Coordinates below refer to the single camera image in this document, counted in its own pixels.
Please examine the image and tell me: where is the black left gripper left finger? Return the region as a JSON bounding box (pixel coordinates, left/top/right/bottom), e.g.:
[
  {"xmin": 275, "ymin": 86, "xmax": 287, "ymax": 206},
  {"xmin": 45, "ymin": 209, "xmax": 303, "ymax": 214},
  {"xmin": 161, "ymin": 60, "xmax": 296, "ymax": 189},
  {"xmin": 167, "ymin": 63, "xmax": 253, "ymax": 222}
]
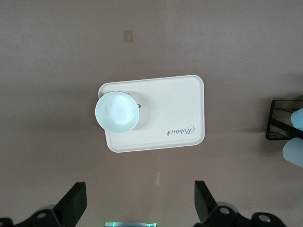
[{"xmin": 23, "ymin": 181, "xmax": 88, "ymax": 227}]

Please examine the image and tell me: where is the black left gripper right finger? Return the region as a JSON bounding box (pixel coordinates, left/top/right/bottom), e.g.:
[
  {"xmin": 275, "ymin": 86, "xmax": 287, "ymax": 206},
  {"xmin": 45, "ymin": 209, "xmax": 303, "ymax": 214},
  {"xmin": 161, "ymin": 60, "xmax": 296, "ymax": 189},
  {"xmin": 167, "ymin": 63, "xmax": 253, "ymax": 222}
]
[{"xmin": 194, "ymin": 180, "xmax": 247, "ymax": 227}]

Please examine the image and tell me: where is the light blue cup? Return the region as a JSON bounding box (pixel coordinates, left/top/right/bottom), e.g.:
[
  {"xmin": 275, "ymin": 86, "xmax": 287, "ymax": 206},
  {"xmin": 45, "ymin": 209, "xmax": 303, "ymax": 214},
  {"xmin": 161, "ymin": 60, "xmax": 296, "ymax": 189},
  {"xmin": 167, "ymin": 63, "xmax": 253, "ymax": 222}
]
[{"xmin": 290, "ymin": 109, "xmax": 303, "ymax": 133}]

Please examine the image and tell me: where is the grey cup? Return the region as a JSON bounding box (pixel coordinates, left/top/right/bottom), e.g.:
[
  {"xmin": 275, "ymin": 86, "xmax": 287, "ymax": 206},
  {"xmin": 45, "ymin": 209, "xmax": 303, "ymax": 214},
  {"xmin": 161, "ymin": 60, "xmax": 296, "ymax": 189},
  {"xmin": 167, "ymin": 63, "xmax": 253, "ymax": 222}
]
[{"xmin": 282, "ymin": 136, "xmax": 303, "ymax": 169}]

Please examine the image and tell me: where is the white bowl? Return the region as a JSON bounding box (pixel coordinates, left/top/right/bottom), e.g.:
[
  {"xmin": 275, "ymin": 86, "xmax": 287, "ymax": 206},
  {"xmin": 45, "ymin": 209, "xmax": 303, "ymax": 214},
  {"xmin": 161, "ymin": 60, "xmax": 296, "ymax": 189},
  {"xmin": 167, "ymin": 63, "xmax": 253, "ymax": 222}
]
[{"xmin": 94, "ymin": 91, "xmax": 143, "ymax": 135}]

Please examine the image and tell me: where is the beige rabbit print tray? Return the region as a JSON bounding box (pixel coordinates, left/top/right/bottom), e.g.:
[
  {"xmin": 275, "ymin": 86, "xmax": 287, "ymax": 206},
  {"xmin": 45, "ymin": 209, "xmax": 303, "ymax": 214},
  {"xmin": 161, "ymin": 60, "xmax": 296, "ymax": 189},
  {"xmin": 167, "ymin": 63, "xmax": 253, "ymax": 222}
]
[{"xmin": 98, "ymin": 75, "xmax": 205, "ymax": 154}]

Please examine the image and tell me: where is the brown tape patch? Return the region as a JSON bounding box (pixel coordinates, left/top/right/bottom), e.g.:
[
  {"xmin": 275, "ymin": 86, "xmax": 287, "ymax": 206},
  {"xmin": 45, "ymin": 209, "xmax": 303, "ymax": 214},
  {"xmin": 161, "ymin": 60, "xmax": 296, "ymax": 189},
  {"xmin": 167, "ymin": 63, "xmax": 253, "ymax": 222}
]
[{"xmin": 123, "ymin": 29, "xmax": 134, "ymax": 43}]

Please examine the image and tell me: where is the black wire cup rack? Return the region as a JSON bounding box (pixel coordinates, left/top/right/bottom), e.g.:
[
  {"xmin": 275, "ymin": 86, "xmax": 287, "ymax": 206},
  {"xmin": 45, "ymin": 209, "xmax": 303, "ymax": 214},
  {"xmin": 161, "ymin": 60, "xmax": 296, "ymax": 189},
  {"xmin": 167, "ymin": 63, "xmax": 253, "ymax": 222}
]
[{"xmin": 265, "ymin": 98, "xmax": 303, "ymax": 142}]

